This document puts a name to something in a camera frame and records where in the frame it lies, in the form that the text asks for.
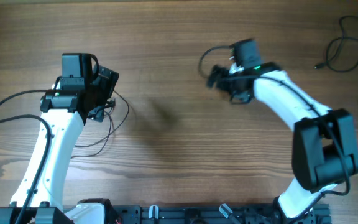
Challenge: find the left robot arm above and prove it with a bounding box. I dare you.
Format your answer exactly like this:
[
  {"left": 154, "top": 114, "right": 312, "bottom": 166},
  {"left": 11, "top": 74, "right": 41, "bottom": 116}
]
[{"left": 0, "top": 53, "right": 119, "bottom": 223}]

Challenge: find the left camera cable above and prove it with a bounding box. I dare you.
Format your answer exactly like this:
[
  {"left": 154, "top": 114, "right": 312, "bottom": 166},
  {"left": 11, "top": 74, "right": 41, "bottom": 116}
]
[{"left": 0, "top": 90, "right": 54, "bottom": 224}]

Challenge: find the camera cable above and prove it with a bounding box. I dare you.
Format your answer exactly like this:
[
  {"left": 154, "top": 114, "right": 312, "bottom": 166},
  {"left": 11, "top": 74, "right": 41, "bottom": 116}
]
[
  {"left": 0, "top": 90, "right": 54, "bottom": 224},
  {"left": 197, "top": 45, "right": 351, "bottom": 224}
]

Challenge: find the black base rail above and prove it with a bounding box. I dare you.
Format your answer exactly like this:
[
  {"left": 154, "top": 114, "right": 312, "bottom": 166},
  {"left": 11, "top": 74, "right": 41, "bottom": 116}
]
[{"left": 113, "top": 204, "right": 273, "bottom": 224}]

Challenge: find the black thin usb cable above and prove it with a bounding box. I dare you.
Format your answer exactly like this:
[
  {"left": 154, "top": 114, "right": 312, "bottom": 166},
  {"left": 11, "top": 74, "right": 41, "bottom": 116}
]
[{"left": 70, "top": 90, "right": 131, "bottom": 159}]

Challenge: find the right camera cable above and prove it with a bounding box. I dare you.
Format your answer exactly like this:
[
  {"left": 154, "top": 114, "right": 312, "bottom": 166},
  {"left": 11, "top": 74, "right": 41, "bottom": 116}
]
[{"left": 197, "top": 45, "right": 351, "bottom": 224}]

